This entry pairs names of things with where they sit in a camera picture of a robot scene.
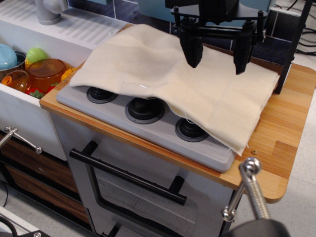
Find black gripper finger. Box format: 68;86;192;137
178;27;203;68
234;21;257;75

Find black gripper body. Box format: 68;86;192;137
165;0;268;47

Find cream folded cloth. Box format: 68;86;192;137
70;24;279;155

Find black burner knob middle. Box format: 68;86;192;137
125;98;164;124

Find black burner knob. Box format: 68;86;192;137
125;98;164;124
175;118;209;142
86;87;117;104

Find grey toy stove top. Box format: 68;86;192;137
56;85;236;172

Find black burner knob right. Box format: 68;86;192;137
175;118;209;142

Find black burner knob left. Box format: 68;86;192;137
86;87;117;104

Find white toy sink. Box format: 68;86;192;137
0;0;126;160

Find metal clamp screw right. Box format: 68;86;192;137
222;157;271;222

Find grey toy faucet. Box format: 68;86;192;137
35;0;69;25

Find orange transparent pot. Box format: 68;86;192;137
28;59;67;93

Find red toy strawberry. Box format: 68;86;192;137
25;83;57;99

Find grey toy oven door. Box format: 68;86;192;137
53;116;233;237

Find small orange transparent cup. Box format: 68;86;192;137
1;70;32;93

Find light blue bowl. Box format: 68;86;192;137
0;44;17;70

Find wooden drawer cabinet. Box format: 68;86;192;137
0;138;92;231

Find black cables on floor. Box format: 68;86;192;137
274;0;316;55

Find black vertical post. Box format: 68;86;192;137
274;0;314;94

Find black oven door handle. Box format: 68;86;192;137
69;141;187;205

